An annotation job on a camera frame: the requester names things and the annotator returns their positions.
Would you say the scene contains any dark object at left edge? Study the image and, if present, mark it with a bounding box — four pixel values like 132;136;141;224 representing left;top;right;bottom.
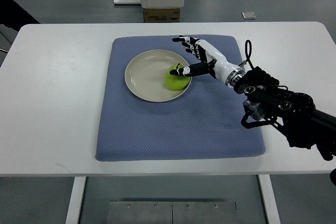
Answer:
1;0;39;31

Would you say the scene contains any green pear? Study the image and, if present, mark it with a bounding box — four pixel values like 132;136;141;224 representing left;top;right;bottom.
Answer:
164;63;191;91

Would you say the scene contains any beige round plate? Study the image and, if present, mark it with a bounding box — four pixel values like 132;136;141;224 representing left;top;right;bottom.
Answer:
124;50;192;102

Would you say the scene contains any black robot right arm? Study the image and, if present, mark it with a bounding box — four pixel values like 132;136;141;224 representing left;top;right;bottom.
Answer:
228;67;335;161

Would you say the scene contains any right white table leg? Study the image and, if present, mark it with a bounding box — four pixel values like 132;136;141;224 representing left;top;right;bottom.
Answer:
258;175;281;224

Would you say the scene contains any left white table leg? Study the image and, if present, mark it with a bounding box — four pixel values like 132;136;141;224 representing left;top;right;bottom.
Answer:
65;176;86;224

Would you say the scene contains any blue textured mat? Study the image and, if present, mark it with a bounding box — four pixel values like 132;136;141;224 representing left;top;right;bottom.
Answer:
96;36;266;162

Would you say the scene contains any small grey floor plate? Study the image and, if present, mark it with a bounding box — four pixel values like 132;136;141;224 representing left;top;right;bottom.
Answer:
242;12;257;20

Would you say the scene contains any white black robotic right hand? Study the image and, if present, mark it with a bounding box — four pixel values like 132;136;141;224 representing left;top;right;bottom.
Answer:
169;36;245;88

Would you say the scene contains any white table leg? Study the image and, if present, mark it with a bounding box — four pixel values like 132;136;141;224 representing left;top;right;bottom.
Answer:
258;175;281;224
65;176;86;224

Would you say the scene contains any aluminium rail on floor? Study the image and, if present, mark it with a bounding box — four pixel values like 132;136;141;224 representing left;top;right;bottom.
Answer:
113;0;141;5

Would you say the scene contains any brown cardboard box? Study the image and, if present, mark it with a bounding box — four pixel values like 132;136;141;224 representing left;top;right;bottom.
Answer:
143;8;181;23

